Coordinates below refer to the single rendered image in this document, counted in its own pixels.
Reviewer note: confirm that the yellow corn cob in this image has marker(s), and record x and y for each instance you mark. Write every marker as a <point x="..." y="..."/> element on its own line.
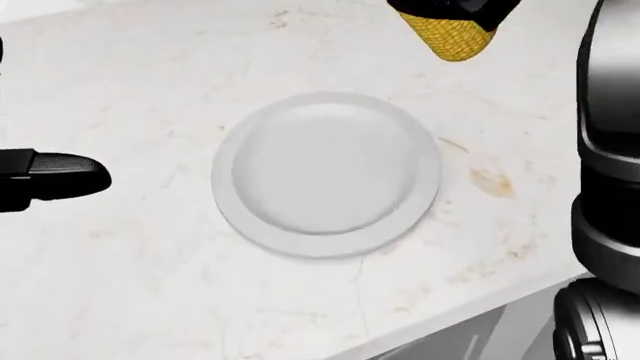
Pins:
<point x="452" y="35"/>

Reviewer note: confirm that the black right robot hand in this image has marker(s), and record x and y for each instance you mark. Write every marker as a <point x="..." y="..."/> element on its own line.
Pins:
<point x="465" y="6"/>

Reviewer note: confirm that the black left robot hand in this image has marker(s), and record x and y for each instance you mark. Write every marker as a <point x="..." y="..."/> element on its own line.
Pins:
<point x="55" y="176"/>

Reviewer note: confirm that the white round plate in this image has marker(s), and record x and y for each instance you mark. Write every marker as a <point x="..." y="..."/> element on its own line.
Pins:
<point x="326" y="176"/>

